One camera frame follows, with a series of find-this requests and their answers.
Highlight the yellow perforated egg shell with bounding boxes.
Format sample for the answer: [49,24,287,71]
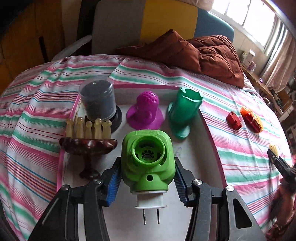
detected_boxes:
[269,145,279,157]

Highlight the green plug-in device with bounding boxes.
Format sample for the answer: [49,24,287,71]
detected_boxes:
[121,130,176,224]

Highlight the brown stand with yellow pegs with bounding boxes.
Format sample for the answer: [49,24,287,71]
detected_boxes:
[59,116,117,181]

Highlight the red orange toy piece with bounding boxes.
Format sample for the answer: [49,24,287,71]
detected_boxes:
[240,106,263,133]

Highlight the purple perforated dome holder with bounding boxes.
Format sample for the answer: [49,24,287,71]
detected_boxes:
[126,91,164,130]

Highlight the green plastic cup holder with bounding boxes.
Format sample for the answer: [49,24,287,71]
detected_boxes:
[167,87,203,140]

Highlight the red plastic block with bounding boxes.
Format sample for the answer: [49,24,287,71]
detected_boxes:
[226,111,242,130]

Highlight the person's right hand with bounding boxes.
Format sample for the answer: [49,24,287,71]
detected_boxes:
[271,178,295,232]

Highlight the white tray with pink rim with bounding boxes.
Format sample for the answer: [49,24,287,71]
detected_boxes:
[56,83,228,241]

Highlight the wooden side shelf with clutter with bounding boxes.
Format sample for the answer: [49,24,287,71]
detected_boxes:
[243,54,295,131]

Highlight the beige curtain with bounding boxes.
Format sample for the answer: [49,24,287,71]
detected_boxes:
[261,29,295,93]

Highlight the striped pink green bedsheet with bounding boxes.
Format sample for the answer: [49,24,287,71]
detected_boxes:
[1,55,292,240]

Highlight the rust brown quilted jacket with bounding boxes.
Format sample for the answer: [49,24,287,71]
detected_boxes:
[116,29,244,89]

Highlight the grey yellow blue headboard cushion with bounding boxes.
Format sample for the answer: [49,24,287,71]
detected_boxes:
[92,1,234,54]

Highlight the wooden wardrobe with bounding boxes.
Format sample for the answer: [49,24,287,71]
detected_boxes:
[1,1,81,91]

